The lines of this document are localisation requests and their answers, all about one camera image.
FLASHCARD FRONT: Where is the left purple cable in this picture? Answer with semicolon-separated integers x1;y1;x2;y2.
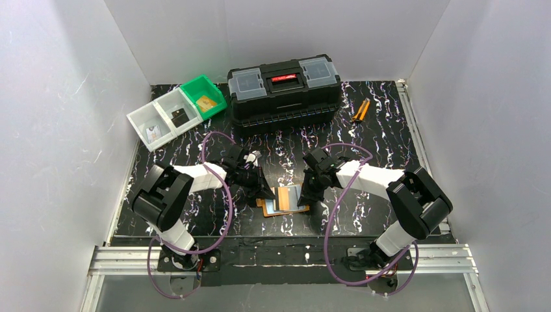
146;131;238;300

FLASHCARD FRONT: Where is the left white plastic bin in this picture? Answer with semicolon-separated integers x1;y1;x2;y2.
127;101;176;152

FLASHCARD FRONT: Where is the black credit card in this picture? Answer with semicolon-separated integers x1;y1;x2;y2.
171;109;189;128

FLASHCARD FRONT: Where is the white credit card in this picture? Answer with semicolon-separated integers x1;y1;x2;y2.
146;125;162;144

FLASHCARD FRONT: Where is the orange utility knife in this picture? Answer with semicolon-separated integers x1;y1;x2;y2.
352;98;371;123

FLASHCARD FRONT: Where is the middle white plastic bin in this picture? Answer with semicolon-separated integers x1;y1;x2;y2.
153;88;204;137

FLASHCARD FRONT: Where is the aluminium frame rail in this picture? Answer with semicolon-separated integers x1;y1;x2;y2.
82;81;488;311

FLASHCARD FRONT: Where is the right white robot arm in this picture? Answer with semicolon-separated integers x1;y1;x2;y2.
298;148;453;264

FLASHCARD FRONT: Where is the orange card holder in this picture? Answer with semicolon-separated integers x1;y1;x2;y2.
256;185;309;218

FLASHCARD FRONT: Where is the black toolbox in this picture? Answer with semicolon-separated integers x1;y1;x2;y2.
227;54;341;134

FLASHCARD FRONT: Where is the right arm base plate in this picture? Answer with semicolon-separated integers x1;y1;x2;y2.
342;248;413;272

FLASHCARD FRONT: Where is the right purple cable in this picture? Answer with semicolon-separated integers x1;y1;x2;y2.
320;142;419;297

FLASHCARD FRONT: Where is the gold credit card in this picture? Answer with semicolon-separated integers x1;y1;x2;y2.
196;96;218;113

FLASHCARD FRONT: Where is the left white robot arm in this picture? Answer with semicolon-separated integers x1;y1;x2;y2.
130;145;276;256

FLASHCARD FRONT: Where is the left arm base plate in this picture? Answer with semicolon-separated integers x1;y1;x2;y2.
157;247;222;272

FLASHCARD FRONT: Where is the green plastic bin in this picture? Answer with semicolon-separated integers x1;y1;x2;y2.
179;75;227;120

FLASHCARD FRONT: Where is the purple cable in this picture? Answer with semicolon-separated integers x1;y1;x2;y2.
146;131;238;300
320;142;419;297

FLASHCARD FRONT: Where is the white plastic bin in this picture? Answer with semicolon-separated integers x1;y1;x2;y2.
153;88;204;137
127;101;176;152

